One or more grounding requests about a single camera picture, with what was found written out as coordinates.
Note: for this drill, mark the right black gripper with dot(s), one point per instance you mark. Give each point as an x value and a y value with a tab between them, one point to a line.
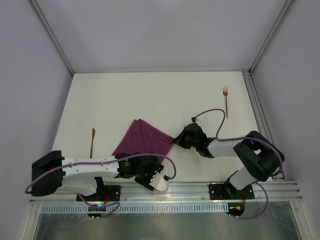
185	137

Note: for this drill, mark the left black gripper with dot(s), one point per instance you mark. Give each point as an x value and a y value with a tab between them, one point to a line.
152	170

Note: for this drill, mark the purple cloth napkin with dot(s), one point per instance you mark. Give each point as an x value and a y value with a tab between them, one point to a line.
143	138

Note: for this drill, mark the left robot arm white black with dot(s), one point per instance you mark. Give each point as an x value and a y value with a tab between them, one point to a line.
55	173

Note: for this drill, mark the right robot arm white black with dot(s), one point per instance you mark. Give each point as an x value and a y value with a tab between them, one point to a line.
259	157

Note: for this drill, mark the left controller board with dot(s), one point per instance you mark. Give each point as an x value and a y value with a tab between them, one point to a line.
96	208

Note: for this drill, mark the controller board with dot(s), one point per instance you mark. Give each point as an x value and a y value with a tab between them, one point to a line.
96	208
235	210

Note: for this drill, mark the copper knife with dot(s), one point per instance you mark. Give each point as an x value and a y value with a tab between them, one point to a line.
92	142

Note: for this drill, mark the right controller board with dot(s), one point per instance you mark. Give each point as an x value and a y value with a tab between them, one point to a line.
235	210

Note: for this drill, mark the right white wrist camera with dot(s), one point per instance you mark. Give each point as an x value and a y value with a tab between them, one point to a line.
195	120

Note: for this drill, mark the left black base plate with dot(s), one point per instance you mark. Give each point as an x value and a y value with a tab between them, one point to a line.
109	193

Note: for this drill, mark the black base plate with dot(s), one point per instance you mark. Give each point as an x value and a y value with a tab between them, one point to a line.
109	193
226	191

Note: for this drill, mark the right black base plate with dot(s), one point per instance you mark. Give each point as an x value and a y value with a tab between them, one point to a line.
226	191

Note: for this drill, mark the slotted grey cable duct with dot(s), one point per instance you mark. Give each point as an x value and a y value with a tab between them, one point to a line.
138	208

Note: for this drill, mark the right side aluminium rail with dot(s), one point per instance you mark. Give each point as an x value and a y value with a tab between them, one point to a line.
257	107

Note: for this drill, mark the aluminium rail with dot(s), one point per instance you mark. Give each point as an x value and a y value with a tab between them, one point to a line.
257	107
197	192

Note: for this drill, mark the aluminium front rail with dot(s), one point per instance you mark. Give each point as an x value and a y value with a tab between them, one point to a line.
197	192

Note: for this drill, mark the right corner frame post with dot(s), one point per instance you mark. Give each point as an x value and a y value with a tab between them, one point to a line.
272	33

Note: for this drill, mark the corner frame post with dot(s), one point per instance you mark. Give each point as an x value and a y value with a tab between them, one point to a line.
51	35
272	33

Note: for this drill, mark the left corner frame post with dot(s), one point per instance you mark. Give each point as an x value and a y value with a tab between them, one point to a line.
51	35

